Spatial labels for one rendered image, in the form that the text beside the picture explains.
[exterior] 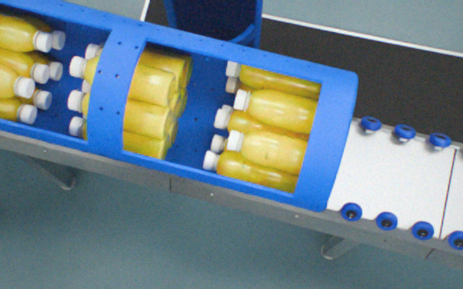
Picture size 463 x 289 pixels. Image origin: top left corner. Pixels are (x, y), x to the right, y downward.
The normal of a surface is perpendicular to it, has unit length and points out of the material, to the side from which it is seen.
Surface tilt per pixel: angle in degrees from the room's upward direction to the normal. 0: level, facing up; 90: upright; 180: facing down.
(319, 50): 0
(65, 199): 0
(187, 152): 30
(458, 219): 0
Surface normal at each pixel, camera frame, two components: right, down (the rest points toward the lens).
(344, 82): 0.14, -0.76
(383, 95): -0.01, -0.25
